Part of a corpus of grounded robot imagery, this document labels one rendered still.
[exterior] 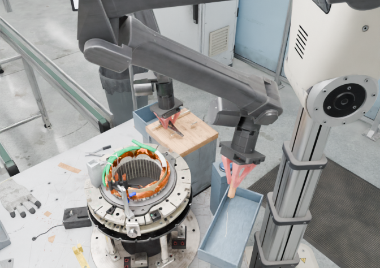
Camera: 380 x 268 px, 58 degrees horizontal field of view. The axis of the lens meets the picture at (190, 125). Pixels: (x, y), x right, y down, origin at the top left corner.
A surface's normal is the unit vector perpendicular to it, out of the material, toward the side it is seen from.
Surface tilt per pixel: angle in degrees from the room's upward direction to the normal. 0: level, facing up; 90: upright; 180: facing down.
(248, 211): 0
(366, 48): 109
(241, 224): 0
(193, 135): 0
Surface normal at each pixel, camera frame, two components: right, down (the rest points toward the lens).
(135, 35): 0.60, -0.42
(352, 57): 0.07, 0.85
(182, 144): 0.00, -0.77
